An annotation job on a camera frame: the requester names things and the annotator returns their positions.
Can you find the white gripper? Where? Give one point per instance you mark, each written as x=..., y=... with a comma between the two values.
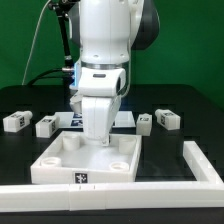
x=98, y=115

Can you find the white square table top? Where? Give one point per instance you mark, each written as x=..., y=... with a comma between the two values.
x=73, y=159

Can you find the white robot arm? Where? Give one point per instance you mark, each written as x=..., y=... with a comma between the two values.
x=106, y=32

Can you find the white sheet with markers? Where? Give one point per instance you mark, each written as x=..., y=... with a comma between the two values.
x=124, y=119

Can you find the white L-shaped fence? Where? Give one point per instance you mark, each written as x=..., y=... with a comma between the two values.
x=206, y=190

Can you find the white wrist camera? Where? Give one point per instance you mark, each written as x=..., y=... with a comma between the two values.
x=101, y=83

